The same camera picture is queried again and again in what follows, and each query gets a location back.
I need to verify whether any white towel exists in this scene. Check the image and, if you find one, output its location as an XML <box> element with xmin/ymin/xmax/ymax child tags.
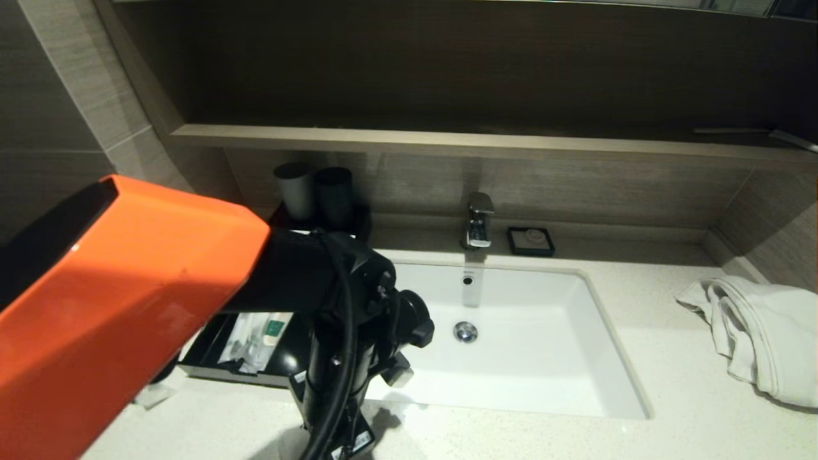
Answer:
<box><xmin>674</xmin><ymin>276</ymin><xmax>818</xmax><ymax>408</ymax></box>

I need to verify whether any white sink basin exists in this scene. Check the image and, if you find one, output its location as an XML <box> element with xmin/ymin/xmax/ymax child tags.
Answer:
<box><xmin>364</xmin><ymin>257</ymin><xmax>652</xmax><ymax>420</ymax></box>

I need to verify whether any wooden wall shelf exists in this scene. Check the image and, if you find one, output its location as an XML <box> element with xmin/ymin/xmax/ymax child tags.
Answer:
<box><xmin>171</xmin><ymin>125</ymin><xmax>818</xmax><ymax>168</ymax></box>

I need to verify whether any black soap dish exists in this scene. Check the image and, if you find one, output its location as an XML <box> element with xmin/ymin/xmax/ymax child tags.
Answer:
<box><xmin>507</xmin><ymin>227</ymin><xmax>555</xmax><ymax>258</ymax></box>

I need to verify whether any black cup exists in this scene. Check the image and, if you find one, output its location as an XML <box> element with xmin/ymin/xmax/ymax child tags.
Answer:
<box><xmin>314</xmin><ymin>168</ymin><xmax>355</xmax><ymax>229</ymax></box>

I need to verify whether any grey plastic cup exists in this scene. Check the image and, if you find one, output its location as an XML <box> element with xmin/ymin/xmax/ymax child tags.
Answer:
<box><xmin>274</xmin><ymin>162</ymin><xmax>315</xmax><ymax>221</ymax></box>

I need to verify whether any crumpled clear toiletry packet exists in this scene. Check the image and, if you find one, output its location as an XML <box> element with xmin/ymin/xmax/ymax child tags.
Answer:
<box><xmin>133</xmin><ymin>382</ymin><xmax>174</xmax><ymax>410</ymax></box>

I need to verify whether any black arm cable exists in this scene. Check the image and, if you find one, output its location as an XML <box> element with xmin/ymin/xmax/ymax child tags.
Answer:
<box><xmin>300</xmin><ymin>233</ymin><xmax>360</xmax><ymax>460</ymax></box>

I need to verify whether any chrome faucet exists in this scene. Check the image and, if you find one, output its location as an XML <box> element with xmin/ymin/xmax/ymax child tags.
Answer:
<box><xmin>461</xmin><ymin>194</ymin><xmax>495</xmax><ymax>250</ymax></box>

